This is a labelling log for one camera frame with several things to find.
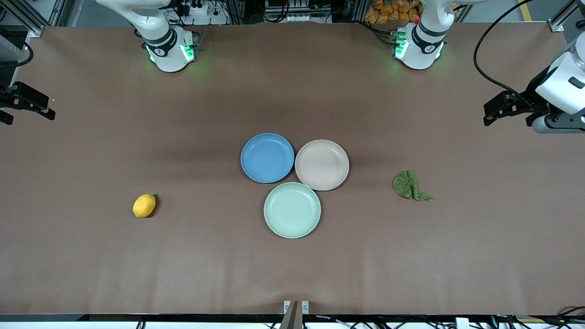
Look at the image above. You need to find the pile of orange items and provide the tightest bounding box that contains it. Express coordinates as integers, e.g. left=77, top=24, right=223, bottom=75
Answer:
left=364, top=0, right=423, bottom=24

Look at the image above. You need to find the mint green plate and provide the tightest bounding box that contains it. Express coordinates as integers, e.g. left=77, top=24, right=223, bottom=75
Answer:
left=263, top=182, right=322, bottom=239

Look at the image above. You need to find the white power strip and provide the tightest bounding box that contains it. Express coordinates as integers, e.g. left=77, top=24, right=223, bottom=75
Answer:
left=176, top=0, right=230, bottom=26

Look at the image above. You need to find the yellow lemon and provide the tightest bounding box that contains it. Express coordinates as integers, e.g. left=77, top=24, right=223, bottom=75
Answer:
left=132, top=193, right=157, bottom=218

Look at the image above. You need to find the metal mount bracket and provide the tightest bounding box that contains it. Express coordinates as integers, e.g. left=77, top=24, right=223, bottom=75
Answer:
left=280, top=300, right=310, bottom=329

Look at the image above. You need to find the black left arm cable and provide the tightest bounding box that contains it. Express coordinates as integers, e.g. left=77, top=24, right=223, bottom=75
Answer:
left=473, top=0, right=538, bottom=100

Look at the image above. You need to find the green lettuce leaf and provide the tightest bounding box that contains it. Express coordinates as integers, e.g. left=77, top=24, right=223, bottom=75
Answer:
left=392, top=170, right=434, bottom=202

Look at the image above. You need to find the beige plate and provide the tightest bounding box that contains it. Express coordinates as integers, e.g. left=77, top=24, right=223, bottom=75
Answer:
left=295, top=139, right=350, bottom=191

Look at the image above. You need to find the blue plate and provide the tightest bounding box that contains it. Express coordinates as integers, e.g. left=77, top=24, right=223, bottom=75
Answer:
left=240, top=133, right=295, bottom=184

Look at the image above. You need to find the table cover sheet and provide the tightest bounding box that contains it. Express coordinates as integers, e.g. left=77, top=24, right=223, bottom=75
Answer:
left=0, top=22, right=585, bottom=317

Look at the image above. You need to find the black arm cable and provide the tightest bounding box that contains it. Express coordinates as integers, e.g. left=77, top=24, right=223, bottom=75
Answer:
left=0, top=40, right=36, bottom=70
left=473, top=0, right=538, bottom=100

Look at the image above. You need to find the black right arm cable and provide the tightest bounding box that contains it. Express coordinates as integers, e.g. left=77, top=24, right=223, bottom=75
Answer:
left=0, top=40, right=36, bottom=70

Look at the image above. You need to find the aluminium frame profile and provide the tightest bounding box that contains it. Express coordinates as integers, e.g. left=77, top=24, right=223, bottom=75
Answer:
left=0, top=0, right=62, bottom=38
left=548, top=0, right=585, bottom=44

